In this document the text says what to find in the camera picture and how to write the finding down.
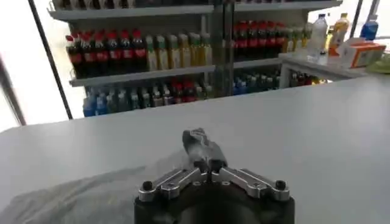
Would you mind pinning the grey printed t-shirt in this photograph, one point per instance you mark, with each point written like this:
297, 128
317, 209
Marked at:
91, 198

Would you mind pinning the shelf rack with drink bottles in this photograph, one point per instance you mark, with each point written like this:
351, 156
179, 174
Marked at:
170, 54

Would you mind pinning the grey metal pole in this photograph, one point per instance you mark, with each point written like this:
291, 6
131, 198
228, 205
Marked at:
10, 94

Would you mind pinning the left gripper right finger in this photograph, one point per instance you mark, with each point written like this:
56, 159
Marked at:
246, 181

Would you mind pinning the thin black pole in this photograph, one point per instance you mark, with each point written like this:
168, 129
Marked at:
50, 61

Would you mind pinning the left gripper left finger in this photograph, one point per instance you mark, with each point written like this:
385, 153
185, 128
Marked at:
179, 179

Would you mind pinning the dark slanted pole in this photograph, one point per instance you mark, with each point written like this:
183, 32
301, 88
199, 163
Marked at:
356, 19

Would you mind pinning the white counter with goods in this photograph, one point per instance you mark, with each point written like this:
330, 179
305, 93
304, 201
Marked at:
329, 58

